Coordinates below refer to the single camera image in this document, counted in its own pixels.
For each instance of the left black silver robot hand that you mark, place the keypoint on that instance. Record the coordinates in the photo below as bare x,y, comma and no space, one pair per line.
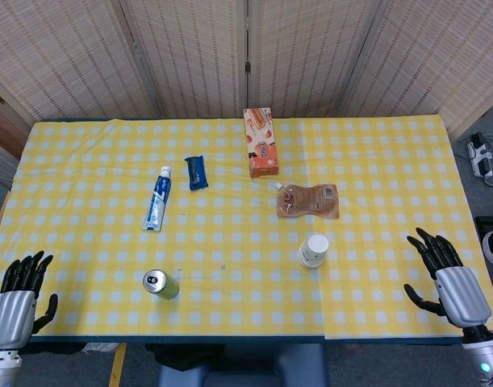
10,318

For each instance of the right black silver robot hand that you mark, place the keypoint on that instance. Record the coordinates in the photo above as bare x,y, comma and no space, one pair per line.
460,292

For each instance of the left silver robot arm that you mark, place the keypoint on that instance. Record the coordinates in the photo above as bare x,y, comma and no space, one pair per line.
2,369

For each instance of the white power strip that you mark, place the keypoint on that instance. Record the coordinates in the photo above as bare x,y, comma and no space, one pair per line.
480,155

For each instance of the green drink can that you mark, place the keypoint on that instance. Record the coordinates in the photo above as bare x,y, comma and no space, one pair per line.
161,284

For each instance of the brown spouted drink pouch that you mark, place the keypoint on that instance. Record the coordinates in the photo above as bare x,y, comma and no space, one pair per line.
308,199

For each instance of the blue white toothpaste tube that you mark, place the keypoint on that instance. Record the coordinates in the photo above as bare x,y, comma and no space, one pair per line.
158,199

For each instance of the brown wooden side panel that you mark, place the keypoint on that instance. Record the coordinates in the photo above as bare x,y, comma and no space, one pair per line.
4,125

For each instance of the yellow white checked tablecloth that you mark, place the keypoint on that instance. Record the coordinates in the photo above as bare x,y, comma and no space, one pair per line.
238,242

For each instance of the woven folding screen panel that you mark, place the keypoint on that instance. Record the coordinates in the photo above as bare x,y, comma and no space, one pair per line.
435,60
64,56
306,52
189,56

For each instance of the dark blue snack wrapper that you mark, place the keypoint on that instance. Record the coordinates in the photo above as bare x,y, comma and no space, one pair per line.
196,172

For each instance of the orange snack box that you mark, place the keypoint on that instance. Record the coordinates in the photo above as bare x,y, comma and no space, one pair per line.
261,145

